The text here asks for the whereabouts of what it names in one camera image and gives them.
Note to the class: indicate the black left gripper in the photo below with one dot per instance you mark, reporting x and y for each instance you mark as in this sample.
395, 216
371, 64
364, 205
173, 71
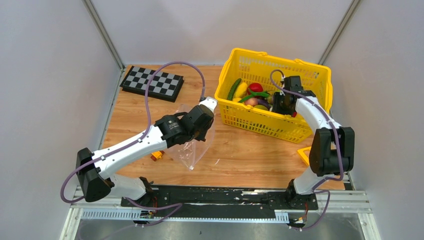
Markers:
202, 137

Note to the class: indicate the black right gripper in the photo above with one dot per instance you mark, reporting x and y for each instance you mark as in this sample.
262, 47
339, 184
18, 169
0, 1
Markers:
276, 108

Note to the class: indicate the clear zip top bag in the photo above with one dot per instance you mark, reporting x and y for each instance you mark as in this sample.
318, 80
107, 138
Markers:
181, 146

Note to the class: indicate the yellow plastic basket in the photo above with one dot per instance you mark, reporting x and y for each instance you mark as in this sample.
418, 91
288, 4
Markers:
256, 67

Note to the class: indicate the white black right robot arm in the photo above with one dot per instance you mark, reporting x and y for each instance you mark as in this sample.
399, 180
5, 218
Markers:
332, 149

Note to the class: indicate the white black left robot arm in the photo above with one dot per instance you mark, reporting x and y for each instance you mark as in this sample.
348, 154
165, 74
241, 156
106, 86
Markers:
97, 171

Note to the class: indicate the purple toy eggplant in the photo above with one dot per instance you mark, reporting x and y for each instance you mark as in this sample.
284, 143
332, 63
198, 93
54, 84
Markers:
263, 104

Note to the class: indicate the green toy pea pod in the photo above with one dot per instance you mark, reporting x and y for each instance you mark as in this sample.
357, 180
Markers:
263, 94

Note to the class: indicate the green toy cucumber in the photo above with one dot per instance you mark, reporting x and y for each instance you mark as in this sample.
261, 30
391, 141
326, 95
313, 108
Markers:
233, 89

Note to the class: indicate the yellow toy corn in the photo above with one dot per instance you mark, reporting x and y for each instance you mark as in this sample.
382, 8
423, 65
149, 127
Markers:
241, 90

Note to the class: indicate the black white checkerboard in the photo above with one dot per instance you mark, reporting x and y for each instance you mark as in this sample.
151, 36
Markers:
164, 86

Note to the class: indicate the yellow red toy block car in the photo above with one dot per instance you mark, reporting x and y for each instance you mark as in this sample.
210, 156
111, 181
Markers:
157, 155

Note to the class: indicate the yellow triangular plastic piece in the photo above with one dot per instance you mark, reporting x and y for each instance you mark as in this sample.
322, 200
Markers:
304, 154

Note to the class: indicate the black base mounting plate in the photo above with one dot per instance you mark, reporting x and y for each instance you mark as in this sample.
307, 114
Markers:
226, 202

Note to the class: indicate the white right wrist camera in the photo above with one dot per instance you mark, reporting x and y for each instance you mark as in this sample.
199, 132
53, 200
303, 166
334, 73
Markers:
292, 84

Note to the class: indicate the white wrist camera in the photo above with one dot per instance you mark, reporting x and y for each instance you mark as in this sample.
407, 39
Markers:
292, 84
209, 102

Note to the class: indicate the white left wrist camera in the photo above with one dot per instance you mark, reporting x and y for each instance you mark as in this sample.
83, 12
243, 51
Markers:
209, 102

